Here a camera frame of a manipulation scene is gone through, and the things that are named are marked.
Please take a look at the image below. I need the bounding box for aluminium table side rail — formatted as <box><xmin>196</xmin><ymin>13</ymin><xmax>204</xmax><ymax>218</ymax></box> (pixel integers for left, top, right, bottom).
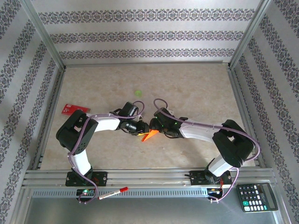
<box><xmin>228</xmin><ymin>65</ymin><xmax>266</xmax><ymax>169</ymax></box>
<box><xmin>32</xmin><ymin>66</ymin><xmax>66</xmax><ymax>170</ymax></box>

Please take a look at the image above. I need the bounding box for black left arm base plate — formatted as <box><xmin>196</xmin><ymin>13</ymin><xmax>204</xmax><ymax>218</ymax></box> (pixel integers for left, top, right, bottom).
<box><xmin>65</xmin><ymin>171</ymin><xmax>108</xmax><ymax>187</ymax></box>

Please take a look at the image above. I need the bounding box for black desk calculator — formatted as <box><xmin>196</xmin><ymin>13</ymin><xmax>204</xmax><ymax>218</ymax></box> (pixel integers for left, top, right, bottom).
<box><xmin>236</xmin><ymin>183</ymin><xmax>279</xmax><ymax>213</ymax></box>

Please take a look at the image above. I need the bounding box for red-capped marker pen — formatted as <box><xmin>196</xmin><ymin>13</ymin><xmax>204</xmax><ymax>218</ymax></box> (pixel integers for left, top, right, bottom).
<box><xmin>97</xmin><ymin>186</ymin><xmax>129</xmax><ymax>201</ymax></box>

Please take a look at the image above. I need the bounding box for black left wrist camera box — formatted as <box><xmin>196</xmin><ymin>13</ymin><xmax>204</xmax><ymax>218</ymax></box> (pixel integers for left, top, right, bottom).
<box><xmin>121</xmin><ymin>102</ymin><xmax>139</xmax><ymax>117</ymax></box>

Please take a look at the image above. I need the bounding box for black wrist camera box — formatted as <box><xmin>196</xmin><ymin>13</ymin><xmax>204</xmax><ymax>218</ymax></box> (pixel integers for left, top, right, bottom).
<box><xmin>121</xmin><ymin>102</ymin><xmax>139</xmax><ymax>117</ymax></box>
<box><xmin>153</xmin><ymin>107</ymin><xmax>175</xmax><ymax>123</ymax></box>

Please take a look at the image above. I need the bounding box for red card box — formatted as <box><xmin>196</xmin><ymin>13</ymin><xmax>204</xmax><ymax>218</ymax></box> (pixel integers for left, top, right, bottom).
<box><xmin>61</xmin><ymin>103</ymin><xmax>91</xmax><ymax>117</ymax></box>

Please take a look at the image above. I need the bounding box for aluminium table end rail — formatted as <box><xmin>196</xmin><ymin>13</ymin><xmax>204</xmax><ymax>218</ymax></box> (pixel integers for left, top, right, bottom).
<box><xmin>63</xmin><ymin>61</ymin><xmax>231</xmax><ymax>69</ymax></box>

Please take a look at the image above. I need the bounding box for grey slotted cable duct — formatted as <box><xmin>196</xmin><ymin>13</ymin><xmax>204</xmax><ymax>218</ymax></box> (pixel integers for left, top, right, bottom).
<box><xmin>31</xmin><ymin>188</ymin><xmax>210</xmax><ymax>198</ymax></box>

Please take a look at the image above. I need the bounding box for aluminium frame post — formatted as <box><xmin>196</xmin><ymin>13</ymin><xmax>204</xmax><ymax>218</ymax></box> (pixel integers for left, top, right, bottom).
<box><xmin>20</xmin><ymin>0</ymin><xmax>66</xmax><ymax>70</ymax></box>
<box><xmin>228</xmin><ymin>0</ymin><xmax>274</xmax><ymax>70</ymax></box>

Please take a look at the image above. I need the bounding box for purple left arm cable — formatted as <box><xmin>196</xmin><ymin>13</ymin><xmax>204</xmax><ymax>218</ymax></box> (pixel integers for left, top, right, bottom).
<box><xmin>67</xmin><ymin>100</ymin><xmax>145</xmax><ymax>204</ymax></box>

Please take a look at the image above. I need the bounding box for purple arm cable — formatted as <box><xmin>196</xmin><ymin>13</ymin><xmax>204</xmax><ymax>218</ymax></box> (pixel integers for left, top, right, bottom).
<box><xmin>153</xmin><ymin>98</ymin><xmax>262</xmax><ymax>203</ymax></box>
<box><xmin>67</xmin><ymin>100</ymin><xmax>145</xmax><ymax>204</ymax></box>

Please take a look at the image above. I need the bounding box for grey metal sheet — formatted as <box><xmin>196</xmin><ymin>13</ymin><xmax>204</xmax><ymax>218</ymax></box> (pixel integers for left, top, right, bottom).
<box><xmin>14</xmin><ymin>189</ymin><xmax>288</xmax><ymax>224</ymax></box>

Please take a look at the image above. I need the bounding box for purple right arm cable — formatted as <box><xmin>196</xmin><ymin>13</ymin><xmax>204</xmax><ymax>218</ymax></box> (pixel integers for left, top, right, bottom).
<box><xmin>153</xmin><ymin>98</ymin><xmax>262</xmax><ymax>203</ymax></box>

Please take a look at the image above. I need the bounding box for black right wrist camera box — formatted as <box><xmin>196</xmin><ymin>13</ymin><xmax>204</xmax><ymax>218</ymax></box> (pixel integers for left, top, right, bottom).
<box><xmin>153</xmin><ymin>107</ymin><xmax>175</xmax><ymax>123</ymax></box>

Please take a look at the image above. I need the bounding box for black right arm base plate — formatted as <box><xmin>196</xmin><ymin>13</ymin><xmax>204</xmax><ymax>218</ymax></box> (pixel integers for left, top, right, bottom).
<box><xmin>190</xmin><ymin>170</ymin><xmax>232</xmax><ymax>186</ymax></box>

